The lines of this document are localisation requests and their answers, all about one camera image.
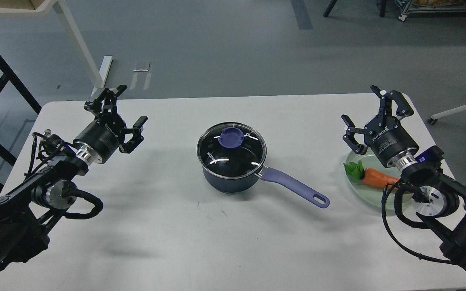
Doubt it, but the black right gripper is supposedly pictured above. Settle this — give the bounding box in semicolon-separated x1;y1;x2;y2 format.
341;85;419;168

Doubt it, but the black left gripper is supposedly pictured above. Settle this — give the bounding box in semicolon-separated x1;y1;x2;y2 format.
74;85;148;164

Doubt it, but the dark blue saucepan purple handle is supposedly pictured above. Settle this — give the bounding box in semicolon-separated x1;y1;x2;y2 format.
197;122;330;209

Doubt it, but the glass pot lid purple knob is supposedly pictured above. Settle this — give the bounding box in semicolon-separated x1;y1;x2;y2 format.
197;122;267;179

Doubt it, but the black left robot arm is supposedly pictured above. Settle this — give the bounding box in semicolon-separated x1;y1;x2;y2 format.
0;85;148;271

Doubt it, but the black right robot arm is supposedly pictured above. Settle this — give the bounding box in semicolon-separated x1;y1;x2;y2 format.
342;85;466;271

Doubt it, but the orange toy carrot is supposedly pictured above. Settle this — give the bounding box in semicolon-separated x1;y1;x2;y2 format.
343;160;400;190

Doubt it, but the clear glass plate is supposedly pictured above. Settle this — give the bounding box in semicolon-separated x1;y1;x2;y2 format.
344;149;412;215

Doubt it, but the metal wheeled cart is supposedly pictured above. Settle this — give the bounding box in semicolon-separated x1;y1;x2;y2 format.
377;0;466;21

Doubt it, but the white table leg frame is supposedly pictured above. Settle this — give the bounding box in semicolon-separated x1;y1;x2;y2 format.
0;0;113;95

